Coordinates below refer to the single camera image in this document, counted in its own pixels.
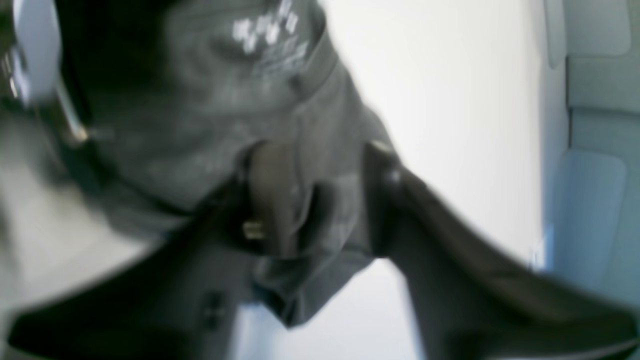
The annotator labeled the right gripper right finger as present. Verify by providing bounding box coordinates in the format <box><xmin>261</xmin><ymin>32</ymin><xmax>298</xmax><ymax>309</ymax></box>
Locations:
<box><xmin>362</xmin><ymin>142</ymin><xmax>639</xmax><ymax>360</ymax></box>

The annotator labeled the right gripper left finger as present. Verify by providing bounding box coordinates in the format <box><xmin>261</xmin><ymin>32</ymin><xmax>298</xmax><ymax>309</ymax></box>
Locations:
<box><xmin>7</xmin><ymin>142</ymin><xmax>297</xmax><ymax>360</ymax></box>

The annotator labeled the dark grey T-shirt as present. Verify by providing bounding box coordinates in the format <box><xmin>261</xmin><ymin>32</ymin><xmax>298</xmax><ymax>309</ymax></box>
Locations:
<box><xmin>54</xmin><ymin>0</ymin><xmax>393</xmax><ymax>328</ymax></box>

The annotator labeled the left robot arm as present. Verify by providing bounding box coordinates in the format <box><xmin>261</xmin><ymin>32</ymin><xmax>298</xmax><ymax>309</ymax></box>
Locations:
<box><xmin>0</xmin><ymin>0</ymin><xmax>90</xmax><ymax>147</ymax></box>

